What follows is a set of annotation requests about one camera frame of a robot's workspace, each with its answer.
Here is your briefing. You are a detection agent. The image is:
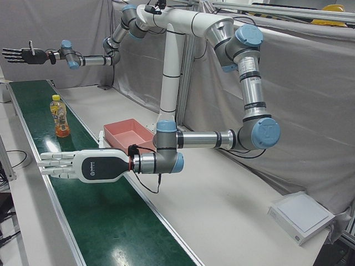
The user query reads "white conveyor control box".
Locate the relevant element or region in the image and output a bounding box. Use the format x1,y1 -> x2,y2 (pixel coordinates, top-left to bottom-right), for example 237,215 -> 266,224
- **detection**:
0,79 -> 11,104

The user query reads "aluminium frame leg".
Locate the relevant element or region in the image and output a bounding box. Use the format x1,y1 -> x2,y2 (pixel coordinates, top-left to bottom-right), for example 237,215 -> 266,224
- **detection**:
0,135 -> 16,181

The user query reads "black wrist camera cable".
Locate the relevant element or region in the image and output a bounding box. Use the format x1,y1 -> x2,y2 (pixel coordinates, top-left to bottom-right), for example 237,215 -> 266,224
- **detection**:
134,144 -> 163,194

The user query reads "grey fabric curtain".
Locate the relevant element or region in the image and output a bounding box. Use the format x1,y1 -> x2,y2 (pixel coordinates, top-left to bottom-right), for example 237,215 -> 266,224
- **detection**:
110,0 -> 355,242
0,0 -> 116,89

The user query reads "white robot torso column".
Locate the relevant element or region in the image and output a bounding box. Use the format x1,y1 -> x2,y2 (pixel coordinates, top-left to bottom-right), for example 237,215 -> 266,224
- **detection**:
135,4 -> 234,134

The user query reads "green conveyor belt aluminium frame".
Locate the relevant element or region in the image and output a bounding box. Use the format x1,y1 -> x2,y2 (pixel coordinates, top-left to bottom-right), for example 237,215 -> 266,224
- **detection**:
7,79 -> 207,266

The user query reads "black cable loop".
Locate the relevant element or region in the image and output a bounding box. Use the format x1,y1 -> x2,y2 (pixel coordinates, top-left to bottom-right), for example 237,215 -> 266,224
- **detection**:
4,149 -> 31,169

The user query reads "aluminium frame rail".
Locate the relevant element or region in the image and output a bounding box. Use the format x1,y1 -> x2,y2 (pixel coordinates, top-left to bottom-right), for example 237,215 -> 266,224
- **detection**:
198,0 -> 355,24

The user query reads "orange drink bottle yellow cap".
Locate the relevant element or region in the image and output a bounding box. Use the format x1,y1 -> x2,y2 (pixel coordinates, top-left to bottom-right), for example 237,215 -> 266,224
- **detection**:
49,94 -> 70,139

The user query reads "black camera on mount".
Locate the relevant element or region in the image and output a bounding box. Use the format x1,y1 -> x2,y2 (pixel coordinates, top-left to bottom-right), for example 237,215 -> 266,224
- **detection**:
143,0 -> 167,15

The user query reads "yellow hard hat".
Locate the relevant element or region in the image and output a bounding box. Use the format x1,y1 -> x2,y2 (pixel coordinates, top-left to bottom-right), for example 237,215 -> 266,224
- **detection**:
321,4 -> 346,12
310,18 -> 348,28

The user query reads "pink plastic basket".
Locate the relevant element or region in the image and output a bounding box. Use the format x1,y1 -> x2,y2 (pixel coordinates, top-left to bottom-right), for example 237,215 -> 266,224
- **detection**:
103,118 -> 156,152

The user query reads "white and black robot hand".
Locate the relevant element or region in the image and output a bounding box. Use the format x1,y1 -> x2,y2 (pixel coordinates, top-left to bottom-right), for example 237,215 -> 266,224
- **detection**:
37,130 -> 131,184

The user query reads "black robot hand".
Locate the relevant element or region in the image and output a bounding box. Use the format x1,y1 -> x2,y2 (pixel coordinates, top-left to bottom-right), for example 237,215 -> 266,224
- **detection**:
1,40 -> 51,66

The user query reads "aluminium post behind torso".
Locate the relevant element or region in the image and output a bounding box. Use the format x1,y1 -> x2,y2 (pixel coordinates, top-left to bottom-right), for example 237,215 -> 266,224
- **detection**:
176,34 -> 196,127

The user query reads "white flat box device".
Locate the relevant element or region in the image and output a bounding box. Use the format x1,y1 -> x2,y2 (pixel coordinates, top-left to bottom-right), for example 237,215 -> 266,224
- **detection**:
267,191 -> 336,246

